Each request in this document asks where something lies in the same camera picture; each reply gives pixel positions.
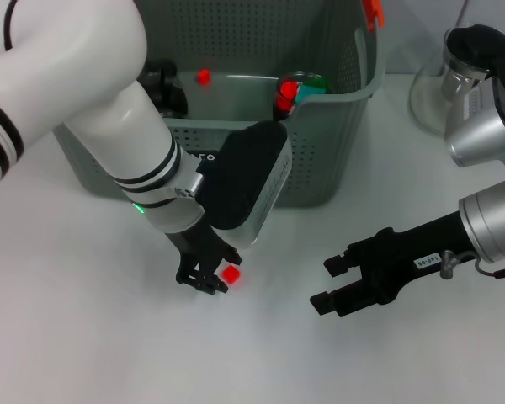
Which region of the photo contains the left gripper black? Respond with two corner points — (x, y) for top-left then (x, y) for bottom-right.
(165, 215), (244, 296)

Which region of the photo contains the bright red toy brick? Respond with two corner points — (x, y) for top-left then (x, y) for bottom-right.
(276, 82), (300, 114)

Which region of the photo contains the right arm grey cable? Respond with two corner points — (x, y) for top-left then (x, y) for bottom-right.
(473, 255), (505, 279)

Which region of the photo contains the grey-green perforated storage bin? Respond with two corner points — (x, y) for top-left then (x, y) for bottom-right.
(52, 0), (386, 210)

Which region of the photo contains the right gripper silver plug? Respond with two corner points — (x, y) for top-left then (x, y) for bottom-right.
(440, 249), (477, 280)

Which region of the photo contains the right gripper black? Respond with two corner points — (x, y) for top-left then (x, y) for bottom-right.
(309, 210), (476, 318)

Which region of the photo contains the teal square toy plate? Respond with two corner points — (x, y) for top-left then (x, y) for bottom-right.
(295, 83), (321, 104)

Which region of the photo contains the small red square brick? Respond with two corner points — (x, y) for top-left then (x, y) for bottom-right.
(221, 264), (242, 284)

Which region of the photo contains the glass coffee pot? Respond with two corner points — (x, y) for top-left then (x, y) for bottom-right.
(408, 24), (505, 136)

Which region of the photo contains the orange bin handle clip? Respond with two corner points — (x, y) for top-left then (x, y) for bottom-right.
(361, 0), (384, 33)

